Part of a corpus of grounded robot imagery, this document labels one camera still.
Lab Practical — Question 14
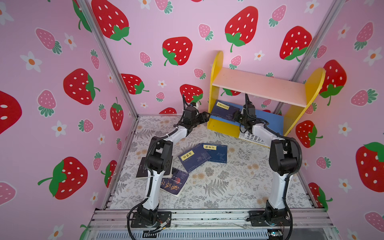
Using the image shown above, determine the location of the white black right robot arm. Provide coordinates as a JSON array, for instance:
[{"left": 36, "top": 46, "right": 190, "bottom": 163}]
[{"left": 234, "top": 101, "right": 303, "bottom": 226}]

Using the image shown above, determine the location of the yellow pink blue bookshelf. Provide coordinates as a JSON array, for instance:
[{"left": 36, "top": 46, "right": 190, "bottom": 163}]
[{"left": 208, "top": 51, "right": 326, "bottom": 136}]

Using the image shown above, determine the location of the white book black spanish text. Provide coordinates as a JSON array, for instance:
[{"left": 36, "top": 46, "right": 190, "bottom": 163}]
[{"left": 239, "top": 132, "right": 271, "bottom": 148}]

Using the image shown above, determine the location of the aluminium front rail frame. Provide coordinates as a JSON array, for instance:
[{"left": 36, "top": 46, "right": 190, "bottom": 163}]
[{"left": 85, "top": 209, "right": 341, "bottom": 240}]

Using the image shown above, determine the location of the black book white chinese title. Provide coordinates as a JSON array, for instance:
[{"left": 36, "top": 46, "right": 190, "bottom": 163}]
[{"left": 136, "top": 157, "right": 173, "bottom": 179}]

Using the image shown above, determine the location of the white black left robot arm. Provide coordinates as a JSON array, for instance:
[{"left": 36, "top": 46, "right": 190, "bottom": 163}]
[{"left": 130, "top": 104, "right": 211, "bottom": 226}]

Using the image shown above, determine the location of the dark book orange calligraphy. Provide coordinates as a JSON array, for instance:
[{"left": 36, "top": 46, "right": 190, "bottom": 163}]
[{"left": 161, "top": 168, "right": 190, "bottom": 197}]

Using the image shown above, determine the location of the navy book yellow label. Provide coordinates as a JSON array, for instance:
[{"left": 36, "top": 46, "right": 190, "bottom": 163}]
[
  {"left": 178, "top": 144, "right": 211, "bottom": 174},
  {"left": 211, "top": 100, "right": 240, "bottom": 123}
]

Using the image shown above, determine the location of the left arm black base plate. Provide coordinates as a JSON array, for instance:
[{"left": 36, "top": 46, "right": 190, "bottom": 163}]
[{"left": 130, "top": 211, "right": 172, "bottom": 228}]

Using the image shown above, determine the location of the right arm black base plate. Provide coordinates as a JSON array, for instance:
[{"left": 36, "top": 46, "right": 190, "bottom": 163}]
[{"left": 246, "top": 210, "right": 291, "bottom": 227}]

